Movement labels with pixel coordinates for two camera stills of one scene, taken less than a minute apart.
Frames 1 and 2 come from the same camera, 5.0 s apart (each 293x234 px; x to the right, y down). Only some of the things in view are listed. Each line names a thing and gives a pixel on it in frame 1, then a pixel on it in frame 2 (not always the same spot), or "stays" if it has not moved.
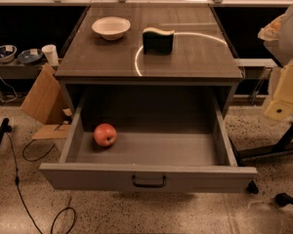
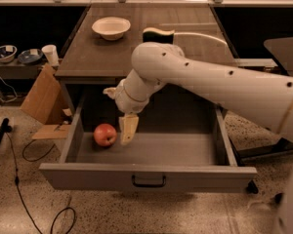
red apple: (104, 135) stays
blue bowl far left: (4, 53) stays
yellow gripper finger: (288, 93) to (127, 127)
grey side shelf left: (15, 69) stays
